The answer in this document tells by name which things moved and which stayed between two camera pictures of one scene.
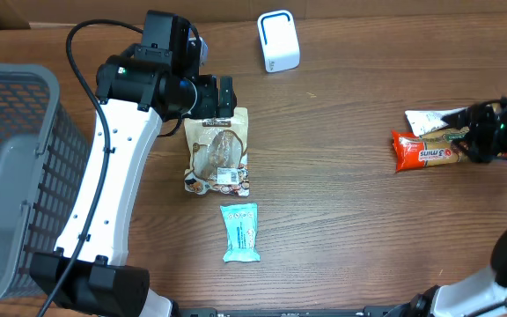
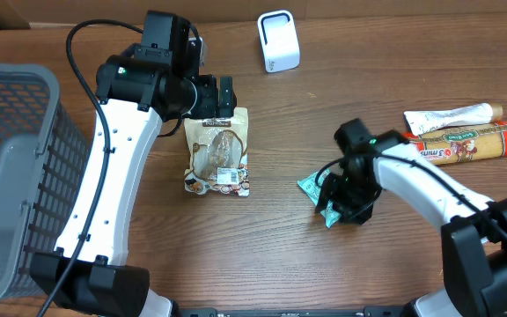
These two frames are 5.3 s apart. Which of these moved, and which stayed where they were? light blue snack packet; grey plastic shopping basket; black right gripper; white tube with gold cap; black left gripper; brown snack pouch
Moved: black right gripper; light blue snack packet
Stayed: white tube with gold cap; grey plastic shopping basket; black left gripper; brown snack pouch
